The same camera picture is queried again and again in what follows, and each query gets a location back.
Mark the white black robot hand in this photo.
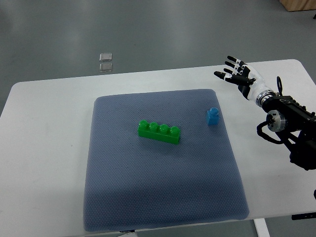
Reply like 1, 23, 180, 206
214, 56, 269, 101

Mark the small blue block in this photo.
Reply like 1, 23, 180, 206
206, 107, 219, 125

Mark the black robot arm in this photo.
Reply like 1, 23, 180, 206
256, 77, 316, 170

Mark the long green block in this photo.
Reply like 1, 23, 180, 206
137, 120, 181, 145

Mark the wooden box corner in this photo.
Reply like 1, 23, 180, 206
279, 0, 316, 12

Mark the black table control panel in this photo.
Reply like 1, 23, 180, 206
291, 212, 316, 220

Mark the white table leg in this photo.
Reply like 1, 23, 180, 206
253, 218, 270, 237

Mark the upper metal floor plate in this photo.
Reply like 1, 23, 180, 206
99, 53, 112, 62

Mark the blue-grey fabric mat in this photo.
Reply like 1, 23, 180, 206
83, 89, 249, 232

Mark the black label under mat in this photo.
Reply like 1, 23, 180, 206
120, 230, 135, 233

